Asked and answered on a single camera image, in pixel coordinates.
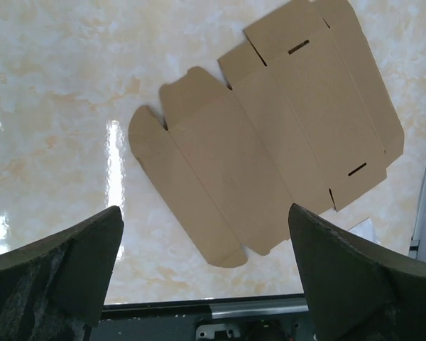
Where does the brown cardboard box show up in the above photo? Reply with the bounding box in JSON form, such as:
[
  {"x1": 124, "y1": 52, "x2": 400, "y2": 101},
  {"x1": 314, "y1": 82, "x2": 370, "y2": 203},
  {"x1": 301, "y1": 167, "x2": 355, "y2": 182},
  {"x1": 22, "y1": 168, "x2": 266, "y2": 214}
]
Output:
[{"x1": 129, "y1": 1, "x2": 404, "y2": 268}]

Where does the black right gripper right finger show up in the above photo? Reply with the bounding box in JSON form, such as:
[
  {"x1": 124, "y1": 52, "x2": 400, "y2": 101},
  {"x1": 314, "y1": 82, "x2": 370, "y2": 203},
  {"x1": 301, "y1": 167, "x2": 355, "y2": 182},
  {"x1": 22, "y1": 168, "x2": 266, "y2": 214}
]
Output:
[{"x1": 288, "y1": 204, "x2": 426, "y2": 340}]

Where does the clear plastic scrap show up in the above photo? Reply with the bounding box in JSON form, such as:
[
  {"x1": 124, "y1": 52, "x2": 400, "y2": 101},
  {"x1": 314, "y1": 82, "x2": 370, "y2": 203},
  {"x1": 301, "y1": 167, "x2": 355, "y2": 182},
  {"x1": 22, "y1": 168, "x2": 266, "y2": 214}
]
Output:
[{"x1": 349, "y1": 218, "x2": 378, "y2": 242}]

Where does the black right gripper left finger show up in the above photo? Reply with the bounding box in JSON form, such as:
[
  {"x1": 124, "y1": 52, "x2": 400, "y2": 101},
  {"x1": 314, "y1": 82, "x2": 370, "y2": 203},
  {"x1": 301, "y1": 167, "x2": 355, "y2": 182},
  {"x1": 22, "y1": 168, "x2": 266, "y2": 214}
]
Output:
[{"x1": 0, "y1": 206, "x2": 124, "y2": 340}]

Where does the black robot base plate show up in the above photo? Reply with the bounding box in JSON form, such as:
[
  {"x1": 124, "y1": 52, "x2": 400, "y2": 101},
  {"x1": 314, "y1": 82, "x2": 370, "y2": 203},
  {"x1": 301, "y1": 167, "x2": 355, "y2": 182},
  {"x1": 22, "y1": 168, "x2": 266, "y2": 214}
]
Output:
[{"x1": 90, "y1": 294, "x2": 317, "y2": 340}]

